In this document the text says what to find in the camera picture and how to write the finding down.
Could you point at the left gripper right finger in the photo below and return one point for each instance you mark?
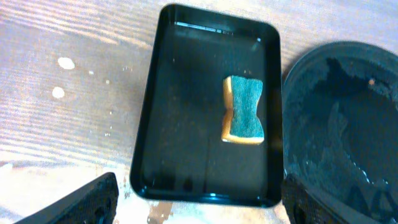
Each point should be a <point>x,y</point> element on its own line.
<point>305,203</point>

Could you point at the black rectangular tray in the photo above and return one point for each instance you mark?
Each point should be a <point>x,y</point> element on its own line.
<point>179,153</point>

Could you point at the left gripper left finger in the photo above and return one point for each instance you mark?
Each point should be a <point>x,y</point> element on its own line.
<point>93,203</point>

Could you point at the green and yellow sponge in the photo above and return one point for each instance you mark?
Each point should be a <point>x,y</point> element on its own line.
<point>241,124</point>

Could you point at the black round tray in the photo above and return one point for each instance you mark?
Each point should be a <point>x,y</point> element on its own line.
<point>339,107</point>

